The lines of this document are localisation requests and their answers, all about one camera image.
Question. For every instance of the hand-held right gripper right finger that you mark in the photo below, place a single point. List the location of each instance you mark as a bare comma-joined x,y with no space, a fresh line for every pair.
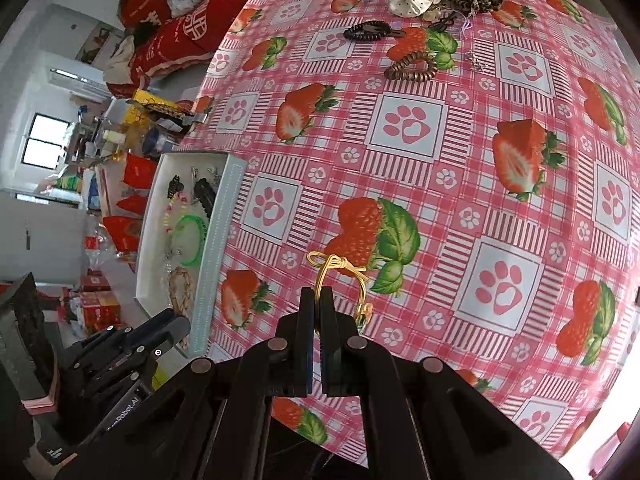
327,350

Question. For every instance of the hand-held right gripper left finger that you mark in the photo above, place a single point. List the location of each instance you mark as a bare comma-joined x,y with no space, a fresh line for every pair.
306,350

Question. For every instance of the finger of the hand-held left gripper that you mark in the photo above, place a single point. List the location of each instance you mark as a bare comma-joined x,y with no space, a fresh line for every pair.
150,327
127,365

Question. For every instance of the white tray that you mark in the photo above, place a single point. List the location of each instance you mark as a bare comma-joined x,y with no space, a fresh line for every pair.
150,270

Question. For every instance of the green bangle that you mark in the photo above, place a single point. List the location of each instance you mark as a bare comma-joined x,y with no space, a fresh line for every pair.
200,230

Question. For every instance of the long black hair clip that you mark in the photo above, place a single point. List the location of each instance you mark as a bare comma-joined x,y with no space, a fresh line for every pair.
205,197

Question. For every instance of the red carton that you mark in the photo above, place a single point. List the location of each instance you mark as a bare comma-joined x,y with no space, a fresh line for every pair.
100,305

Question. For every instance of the small black hair clip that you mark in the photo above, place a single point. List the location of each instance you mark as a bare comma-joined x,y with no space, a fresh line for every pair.
173,187

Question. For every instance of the red bag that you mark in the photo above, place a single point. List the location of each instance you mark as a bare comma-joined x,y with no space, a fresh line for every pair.
137,172

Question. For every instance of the strawberry printed tablecloth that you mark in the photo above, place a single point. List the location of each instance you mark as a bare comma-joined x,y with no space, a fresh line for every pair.
450,185

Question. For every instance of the window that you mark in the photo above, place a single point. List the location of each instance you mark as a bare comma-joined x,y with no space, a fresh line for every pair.
47,141

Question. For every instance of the metal tablecloth clip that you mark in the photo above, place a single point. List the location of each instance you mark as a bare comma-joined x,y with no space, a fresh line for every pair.
197,119

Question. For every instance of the yellow box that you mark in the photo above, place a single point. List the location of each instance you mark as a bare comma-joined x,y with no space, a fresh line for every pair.
150,102

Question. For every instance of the white air conditioner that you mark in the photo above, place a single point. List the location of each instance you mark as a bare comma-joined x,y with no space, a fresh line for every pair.
77,82

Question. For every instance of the red quilt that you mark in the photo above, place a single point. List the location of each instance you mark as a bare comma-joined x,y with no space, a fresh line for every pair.
200,25

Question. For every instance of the silver earring pair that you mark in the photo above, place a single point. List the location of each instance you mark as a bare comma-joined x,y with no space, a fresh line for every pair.
474,61

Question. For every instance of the small dark claw clip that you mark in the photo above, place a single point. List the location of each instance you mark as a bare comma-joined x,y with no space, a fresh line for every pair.
442,22

